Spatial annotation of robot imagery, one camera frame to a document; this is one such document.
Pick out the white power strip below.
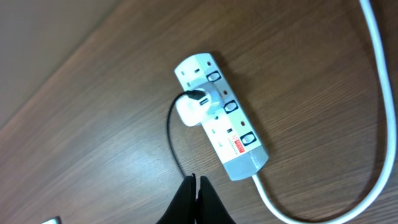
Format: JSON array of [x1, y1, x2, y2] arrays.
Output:
[[174, 53, 269, 181]]

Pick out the white USB charger plug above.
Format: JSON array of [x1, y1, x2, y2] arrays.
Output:
[[175, 82, 224, 126]]

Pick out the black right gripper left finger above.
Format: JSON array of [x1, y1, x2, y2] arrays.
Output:
[[157, 174, 197, 224]]

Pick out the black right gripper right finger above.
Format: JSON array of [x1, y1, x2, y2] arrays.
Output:
[[195, 176, 236, 224]]

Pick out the black USB charging cable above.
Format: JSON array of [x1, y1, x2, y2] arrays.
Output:
[[166, 89, 206, 179]]

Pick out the white power strip cord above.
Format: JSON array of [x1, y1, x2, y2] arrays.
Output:
[[251, 0, 398, 224]]

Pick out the blue Galaxy smartphone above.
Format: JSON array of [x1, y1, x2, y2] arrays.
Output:
[[41, 216, 62, 224]]

